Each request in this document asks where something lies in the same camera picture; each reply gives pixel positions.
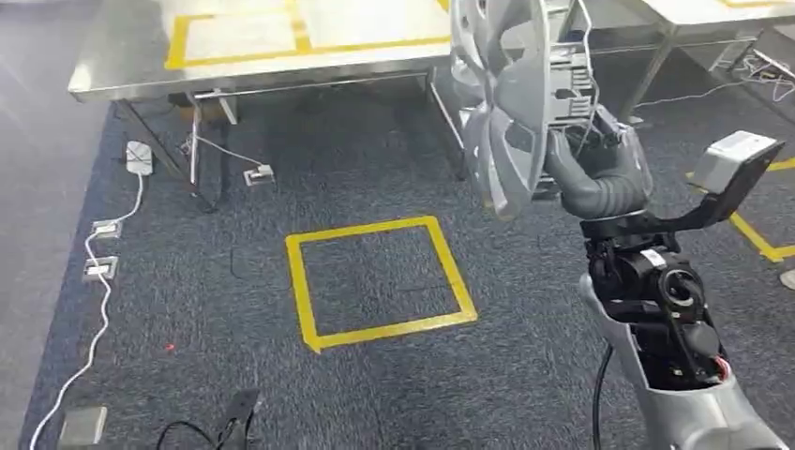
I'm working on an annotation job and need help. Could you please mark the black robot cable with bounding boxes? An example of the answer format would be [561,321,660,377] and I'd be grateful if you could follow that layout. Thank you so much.
[155,421,218,450]

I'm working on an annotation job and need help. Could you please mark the silver wheel hubcap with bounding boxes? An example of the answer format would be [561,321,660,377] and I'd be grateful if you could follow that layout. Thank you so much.
[450,0,601,221]

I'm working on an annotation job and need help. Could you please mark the white power adapter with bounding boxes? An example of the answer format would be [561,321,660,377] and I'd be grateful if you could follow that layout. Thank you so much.
[126,141,154,177]

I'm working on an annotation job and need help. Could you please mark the white floor cable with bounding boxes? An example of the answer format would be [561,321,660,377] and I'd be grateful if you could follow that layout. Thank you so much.
[27,173,145,450]

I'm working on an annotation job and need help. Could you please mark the yellow floor tape square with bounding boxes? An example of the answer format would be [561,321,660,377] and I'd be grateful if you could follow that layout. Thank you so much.
[685,156,795,264]

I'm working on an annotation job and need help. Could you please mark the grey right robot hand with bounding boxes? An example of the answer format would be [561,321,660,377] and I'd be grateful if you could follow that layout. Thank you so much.
[543,105,653,219]

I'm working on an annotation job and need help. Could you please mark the yellow table tape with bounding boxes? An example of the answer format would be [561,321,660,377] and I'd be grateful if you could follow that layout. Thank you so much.
[713,0,795,9]

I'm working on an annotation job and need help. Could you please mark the steel table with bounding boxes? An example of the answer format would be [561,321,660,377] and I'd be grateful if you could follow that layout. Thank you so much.
[583,0,795,122]
[67,0,468,215]

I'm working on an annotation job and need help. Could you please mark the closed steel floor plate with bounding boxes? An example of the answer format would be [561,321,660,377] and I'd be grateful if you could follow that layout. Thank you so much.
[58,406,108,447]

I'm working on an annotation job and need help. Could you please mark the black left robot foot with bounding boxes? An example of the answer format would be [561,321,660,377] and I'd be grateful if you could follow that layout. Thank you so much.
[220,389,261,450]

